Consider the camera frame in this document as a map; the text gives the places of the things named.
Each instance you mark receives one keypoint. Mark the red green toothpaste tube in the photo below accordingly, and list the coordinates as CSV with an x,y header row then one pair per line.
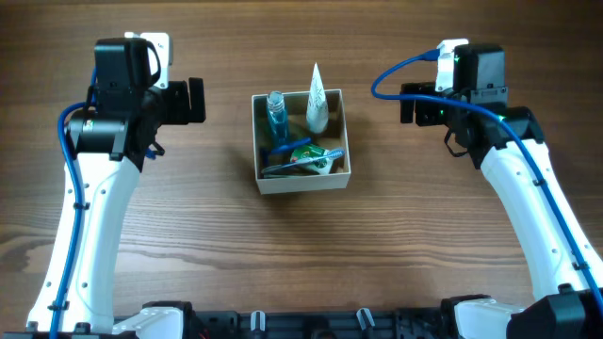
x,y
283,172

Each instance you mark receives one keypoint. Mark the blue white toothbrush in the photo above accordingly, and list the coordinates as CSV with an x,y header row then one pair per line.
x,y
331,155

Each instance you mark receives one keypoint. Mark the white cream tube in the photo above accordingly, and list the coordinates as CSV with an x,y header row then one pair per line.
x,y
317,112

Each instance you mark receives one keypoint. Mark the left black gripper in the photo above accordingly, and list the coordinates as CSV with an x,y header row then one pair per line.
x,y
189,101

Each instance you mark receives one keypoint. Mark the white cardboard box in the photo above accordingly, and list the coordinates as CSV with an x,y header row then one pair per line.
x,y
335,136

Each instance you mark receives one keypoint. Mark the dark blue razor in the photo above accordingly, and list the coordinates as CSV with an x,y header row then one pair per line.
x,y
287,148

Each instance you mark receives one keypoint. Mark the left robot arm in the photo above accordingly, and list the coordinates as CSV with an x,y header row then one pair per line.
x,y
105,141

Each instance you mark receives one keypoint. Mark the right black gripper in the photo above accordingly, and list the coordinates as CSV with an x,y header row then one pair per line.
x,y
414,104

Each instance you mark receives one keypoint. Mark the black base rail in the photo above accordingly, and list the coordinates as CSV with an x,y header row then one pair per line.
x,y
348,324

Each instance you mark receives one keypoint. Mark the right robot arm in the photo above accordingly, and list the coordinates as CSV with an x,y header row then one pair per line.
x,y
470,97

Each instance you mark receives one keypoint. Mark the blue mouthwash bottle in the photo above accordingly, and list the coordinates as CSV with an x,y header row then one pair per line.
x,y
278,118

